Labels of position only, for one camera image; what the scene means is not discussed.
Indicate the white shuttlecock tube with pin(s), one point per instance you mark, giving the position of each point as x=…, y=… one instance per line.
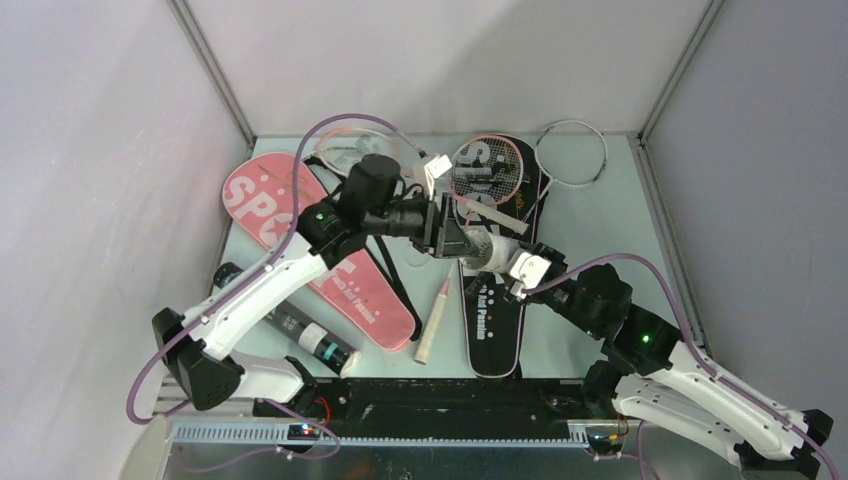
x=495, y=253

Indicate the clear white tube lid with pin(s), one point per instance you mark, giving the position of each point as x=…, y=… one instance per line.
x=415, y=258

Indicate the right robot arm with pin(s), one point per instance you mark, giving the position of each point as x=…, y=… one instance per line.
x=653, y=370

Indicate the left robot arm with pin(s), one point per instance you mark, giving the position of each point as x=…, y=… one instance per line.
x=197, y=346

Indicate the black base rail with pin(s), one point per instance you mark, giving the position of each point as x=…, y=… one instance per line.
x=451, y=409

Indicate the black shuttlecock tube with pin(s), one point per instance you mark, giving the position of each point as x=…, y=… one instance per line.
x=285, y=330

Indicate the pink racket on black bag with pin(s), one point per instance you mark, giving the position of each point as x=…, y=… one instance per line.
x=487, y=171

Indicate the pink racket cover bag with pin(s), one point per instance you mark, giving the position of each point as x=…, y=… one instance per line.
x=258, y=197

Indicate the black racket cover bag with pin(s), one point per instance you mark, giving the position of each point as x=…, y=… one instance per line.
x=494, y=324

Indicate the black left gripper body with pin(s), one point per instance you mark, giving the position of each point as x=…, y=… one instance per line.
x=434, y=235

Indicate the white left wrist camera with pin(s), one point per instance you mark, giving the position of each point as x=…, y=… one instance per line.
x=428, y=170

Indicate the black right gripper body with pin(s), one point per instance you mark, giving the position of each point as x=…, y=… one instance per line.
x=548, y=294

